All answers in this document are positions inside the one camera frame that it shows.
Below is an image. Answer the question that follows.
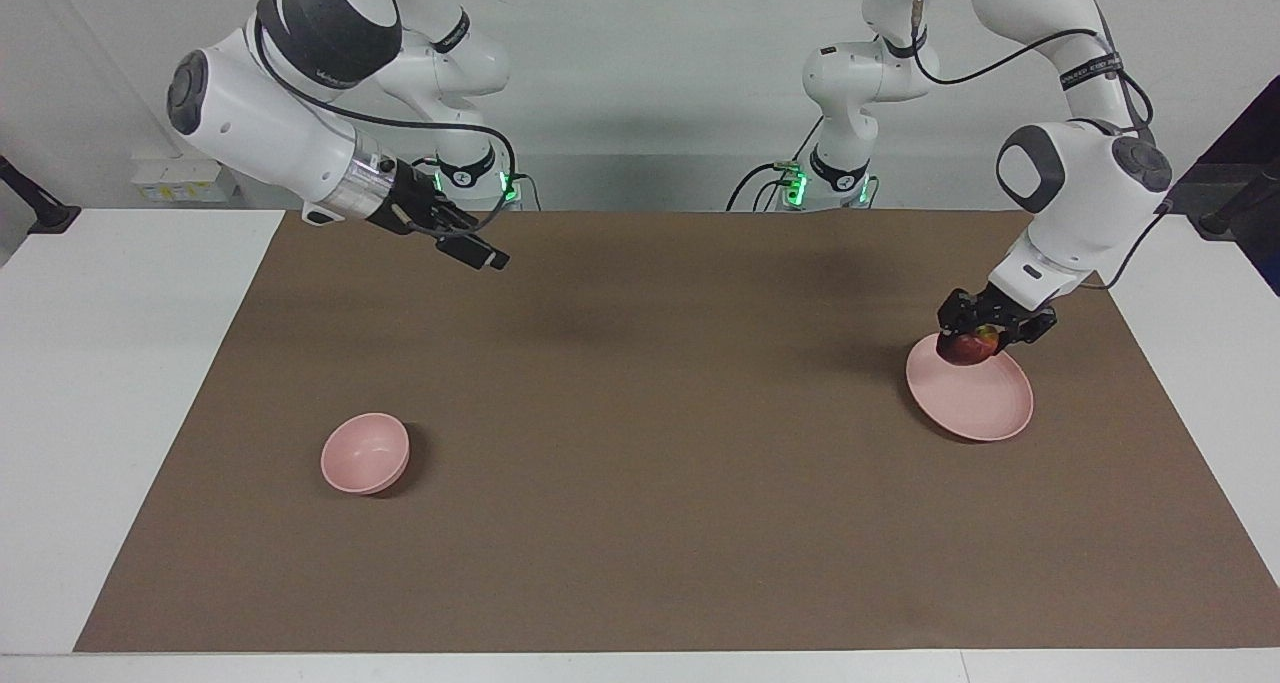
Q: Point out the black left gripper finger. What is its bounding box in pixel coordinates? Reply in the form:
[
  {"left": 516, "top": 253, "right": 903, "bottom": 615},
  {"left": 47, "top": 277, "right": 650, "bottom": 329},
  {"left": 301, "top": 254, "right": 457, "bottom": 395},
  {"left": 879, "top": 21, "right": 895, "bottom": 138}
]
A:
[
  {"left": 937, "top": 291, "right": 986, "bottom": 336},
  {"left": 1000, "top": 313, "right": 1058, "bottom": 356}
]

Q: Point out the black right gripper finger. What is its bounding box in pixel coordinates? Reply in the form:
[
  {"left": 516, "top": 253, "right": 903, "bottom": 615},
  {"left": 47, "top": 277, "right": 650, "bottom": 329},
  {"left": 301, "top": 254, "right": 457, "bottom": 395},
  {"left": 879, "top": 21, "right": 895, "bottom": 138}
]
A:
[
  {"left": 425, "top": 195, "right": 481, "bottom": 236},
  {"left": 435, "top": 231, "right": 511, "bottom": 272}
]

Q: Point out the red apple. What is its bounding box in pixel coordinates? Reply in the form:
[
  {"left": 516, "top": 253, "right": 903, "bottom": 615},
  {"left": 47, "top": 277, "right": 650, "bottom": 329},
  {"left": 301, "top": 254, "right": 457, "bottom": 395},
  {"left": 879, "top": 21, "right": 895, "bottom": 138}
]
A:
[{"left": 937, "top": 328, "right": 1002, "bottom": 367}]

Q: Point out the pink plate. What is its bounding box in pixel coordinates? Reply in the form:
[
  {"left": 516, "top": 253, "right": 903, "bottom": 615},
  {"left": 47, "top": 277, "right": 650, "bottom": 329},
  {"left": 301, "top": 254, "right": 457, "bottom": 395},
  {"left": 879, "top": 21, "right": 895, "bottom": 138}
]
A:
[{"left": 906, "top": 338, "right": 1034, "bottom": 442}]

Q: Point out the pink bowl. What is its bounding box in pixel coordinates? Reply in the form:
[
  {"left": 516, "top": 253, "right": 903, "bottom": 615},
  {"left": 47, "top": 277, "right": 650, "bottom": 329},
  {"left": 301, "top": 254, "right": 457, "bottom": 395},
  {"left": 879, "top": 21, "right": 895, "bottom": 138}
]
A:
[{"left": 320, "top": 413, "right": 411, "bottom": 496}]

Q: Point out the black stand clamp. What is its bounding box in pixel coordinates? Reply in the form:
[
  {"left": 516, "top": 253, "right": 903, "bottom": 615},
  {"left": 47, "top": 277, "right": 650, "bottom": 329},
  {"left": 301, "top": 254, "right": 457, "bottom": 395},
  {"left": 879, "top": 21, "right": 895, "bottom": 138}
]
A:
[
  {"left": 1198, "top": 158, "right": 1280, "bottom": 240},
  {"left": 0, "top": 155, "right": 82, "bottom": 235}
]

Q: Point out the brown table mat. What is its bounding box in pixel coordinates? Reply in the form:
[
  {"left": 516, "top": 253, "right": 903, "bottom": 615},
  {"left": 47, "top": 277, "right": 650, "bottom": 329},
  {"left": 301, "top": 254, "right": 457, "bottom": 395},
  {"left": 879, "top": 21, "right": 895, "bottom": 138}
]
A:
[{"left": 75, "top": 208, "right": 1280, "bottom": 654}]

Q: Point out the dark blue panel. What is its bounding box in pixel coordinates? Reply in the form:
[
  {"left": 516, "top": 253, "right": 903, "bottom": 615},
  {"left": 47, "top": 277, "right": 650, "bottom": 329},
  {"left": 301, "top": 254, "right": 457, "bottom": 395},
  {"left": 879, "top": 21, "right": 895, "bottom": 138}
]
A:
[{"left": 1170, "top": 73, "right": 1280, "bottom": 299}]

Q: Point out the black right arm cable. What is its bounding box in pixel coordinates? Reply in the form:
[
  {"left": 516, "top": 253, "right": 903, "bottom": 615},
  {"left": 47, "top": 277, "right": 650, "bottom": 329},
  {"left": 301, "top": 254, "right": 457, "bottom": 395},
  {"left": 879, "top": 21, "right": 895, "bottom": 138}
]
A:
[{"left": 253, "top": 0, "right": 518, "bottom": 234}]

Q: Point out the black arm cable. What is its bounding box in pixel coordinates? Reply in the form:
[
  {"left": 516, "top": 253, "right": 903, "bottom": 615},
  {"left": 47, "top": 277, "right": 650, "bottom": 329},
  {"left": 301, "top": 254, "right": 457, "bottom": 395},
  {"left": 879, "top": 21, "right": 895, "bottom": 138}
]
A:
[
  {"left": 905, "top": 0, "right": 1176, "bottom": 292},
  {"left": 253, "top": 0, "right": 518, "bottom": 234}
]

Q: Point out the white wall socket box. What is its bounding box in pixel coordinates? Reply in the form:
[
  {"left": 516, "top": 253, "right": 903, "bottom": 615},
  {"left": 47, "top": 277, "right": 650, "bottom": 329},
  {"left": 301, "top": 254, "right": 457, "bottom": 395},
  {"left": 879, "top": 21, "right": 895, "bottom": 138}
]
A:
[{"left": 130, "top": 158, "right": 241, "bottom": 205}]

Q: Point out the black base cable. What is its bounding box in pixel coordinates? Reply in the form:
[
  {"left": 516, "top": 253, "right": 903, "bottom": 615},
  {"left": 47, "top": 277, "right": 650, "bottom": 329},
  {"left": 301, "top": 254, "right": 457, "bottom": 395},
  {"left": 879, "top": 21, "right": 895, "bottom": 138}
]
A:
[{"left": 725, "top": 113, "right": 827, "bottom": 213}]

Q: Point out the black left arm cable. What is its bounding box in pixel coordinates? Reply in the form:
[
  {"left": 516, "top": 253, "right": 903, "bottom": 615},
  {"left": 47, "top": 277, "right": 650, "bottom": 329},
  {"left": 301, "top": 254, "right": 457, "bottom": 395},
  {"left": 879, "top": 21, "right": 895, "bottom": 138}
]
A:
[{"left": 905, "top": 0, "right": 1176, "bottom": 292}]

